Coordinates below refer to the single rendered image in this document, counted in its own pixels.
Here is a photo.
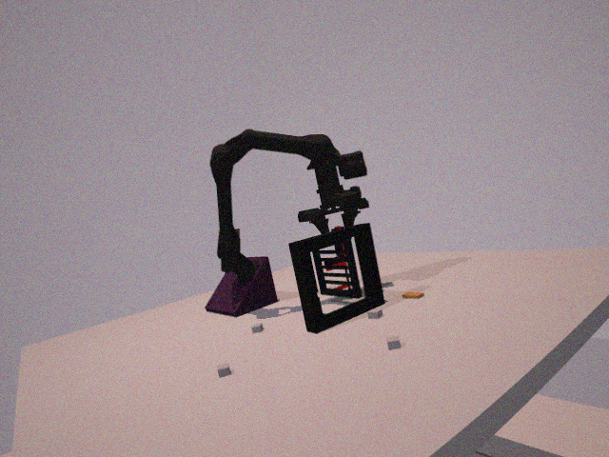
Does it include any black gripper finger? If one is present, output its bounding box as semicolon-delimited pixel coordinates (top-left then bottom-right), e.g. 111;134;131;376
309;219;329;234
342;211;361;228

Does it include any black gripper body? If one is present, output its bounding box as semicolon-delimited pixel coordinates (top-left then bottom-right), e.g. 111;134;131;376
298;181;369;223

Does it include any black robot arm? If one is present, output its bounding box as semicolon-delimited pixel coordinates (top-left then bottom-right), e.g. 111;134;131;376
209;129;366;283

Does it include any orange flat rectangular block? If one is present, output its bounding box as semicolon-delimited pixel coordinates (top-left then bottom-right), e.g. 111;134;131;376
402;292;423;299

